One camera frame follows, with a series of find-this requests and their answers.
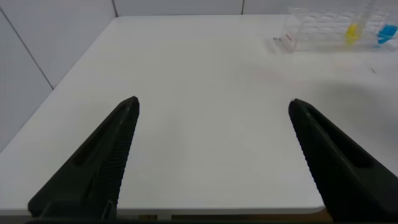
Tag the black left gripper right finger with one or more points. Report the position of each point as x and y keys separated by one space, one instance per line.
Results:
x=348 y=174

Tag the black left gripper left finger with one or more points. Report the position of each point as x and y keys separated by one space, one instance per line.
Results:
x=93 y=174

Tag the yellow pigment test tube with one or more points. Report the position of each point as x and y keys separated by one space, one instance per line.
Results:
x=352 y=32

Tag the clear plastic test tube rack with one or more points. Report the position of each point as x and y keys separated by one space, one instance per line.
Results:
x=320 y=31

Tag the blue pigment test tube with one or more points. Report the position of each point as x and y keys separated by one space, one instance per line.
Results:
x=387 y=32

